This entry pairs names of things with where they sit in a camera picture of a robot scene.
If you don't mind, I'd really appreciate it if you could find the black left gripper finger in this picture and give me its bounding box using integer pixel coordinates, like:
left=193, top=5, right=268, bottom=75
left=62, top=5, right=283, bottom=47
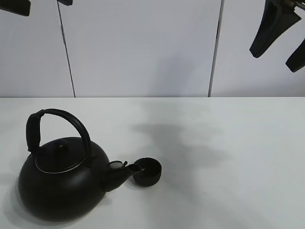
left=58, top=0, right=73, bottom=5
left=0, top=0, right=31, bottom=17

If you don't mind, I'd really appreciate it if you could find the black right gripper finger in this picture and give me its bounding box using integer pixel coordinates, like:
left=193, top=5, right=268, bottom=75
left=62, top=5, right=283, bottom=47
left=249, top=0, right=301, bottom=58
left=285, top=44, right=305, bottom=73

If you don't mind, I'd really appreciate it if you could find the black round tea kettle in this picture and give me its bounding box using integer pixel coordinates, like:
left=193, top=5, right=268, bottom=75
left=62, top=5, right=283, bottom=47
left=18, top=109, right=142, bottom=221

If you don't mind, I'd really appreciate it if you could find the small black teacup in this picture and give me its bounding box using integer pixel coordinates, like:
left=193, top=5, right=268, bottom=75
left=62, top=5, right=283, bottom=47
left=133, top=157, right=162, bottom=187

